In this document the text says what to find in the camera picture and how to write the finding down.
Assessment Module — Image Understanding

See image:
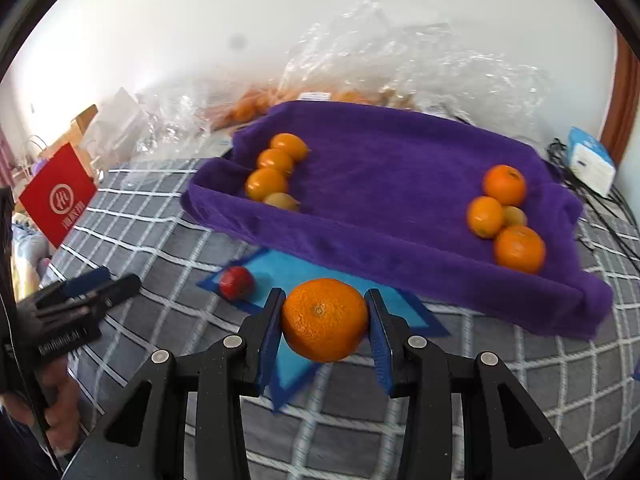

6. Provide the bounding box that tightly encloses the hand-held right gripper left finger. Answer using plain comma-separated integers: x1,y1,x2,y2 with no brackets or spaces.
62,287,287,480

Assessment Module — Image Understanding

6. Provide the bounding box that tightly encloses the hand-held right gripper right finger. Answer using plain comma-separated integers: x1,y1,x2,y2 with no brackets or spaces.
364,287,586,480

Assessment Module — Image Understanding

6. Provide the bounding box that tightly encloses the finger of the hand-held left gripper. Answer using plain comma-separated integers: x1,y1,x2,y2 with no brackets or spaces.
40,266,112,301
75,274,143,313

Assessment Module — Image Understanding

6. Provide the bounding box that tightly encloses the large round orange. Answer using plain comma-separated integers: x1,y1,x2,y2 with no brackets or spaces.
281,278,370,363

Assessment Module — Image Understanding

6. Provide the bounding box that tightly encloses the red strawberry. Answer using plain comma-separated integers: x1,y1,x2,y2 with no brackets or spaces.
219,266,255,302

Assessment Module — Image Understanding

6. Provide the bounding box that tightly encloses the yellow-green round fruit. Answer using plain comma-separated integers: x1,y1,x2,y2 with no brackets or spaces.
262,191,301,212
501,205,528,228

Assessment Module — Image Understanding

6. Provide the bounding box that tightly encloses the small orange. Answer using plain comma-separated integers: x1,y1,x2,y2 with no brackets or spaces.
245,167,289,202

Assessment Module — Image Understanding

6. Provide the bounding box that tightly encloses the round mandarin orange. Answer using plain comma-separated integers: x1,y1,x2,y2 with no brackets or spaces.
482,164,527,207
466,196,505,239
494,225,547,275

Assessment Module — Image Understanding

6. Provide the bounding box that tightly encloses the oval orange kumquat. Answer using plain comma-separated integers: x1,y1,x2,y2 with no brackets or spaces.
256,148,295,177
270,132,308,162

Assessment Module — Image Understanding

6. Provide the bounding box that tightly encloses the person's left hand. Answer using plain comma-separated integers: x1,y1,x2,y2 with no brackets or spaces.
2,357,82,461

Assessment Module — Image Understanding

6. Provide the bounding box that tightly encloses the grey checked bedsheet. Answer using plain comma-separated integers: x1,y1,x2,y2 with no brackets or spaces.
40,157,640,480

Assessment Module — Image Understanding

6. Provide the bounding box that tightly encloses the red paper bag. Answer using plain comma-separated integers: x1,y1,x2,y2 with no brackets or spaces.
19,141,98,249

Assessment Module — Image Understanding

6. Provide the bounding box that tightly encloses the purple towel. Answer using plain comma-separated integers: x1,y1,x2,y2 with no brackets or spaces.
180,100,615,342

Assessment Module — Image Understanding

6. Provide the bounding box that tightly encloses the brown cardboard box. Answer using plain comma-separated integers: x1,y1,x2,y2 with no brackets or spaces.
62,104,98,146

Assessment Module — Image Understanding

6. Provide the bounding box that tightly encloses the clear crumpled plastic bag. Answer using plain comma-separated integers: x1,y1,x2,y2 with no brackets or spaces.
132,77,281,161

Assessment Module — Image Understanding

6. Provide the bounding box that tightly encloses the clear zip bag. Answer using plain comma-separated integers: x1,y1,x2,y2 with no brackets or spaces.
92,86,146,161

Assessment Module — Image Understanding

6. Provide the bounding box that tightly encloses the pile of bagged oranges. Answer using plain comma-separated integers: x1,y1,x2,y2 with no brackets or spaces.
332,87,416,111
220,87,281,128

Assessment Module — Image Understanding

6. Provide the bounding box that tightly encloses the white and blue box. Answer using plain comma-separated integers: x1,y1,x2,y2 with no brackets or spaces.
565,126,617,198

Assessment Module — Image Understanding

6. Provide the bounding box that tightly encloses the large clear plastic bag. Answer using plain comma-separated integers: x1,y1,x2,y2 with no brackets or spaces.
277,0,551,141

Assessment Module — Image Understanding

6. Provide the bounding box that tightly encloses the black cable bundle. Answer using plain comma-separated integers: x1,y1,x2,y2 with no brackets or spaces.
545,137,640,266

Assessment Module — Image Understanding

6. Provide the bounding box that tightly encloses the brown wooden door frame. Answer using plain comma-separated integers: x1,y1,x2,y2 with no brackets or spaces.
600,30,640,171

